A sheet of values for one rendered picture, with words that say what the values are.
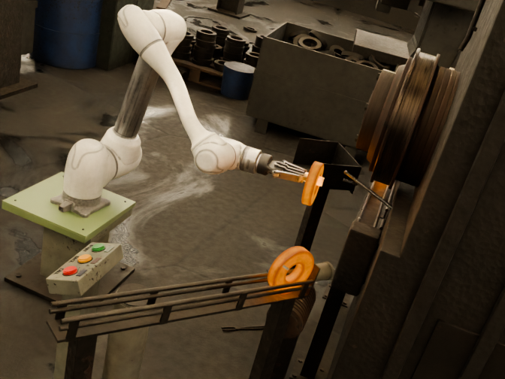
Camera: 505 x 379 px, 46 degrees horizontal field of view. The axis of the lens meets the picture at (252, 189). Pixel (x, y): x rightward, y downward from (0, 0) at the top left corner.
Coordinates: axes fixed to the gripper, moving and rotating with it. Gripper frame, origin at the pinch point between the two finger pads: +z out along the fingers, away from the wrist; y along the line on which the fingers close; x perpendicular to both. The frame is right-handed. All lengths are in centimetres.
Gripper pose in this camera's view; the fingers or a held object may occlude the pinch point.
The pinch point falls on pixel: (313, 179)
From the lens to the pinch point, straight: 210.5
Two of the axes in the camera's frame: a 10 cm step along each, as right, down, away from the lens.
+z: 9.3, 2.9, -2.2
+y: -3.2, 3.6, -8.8
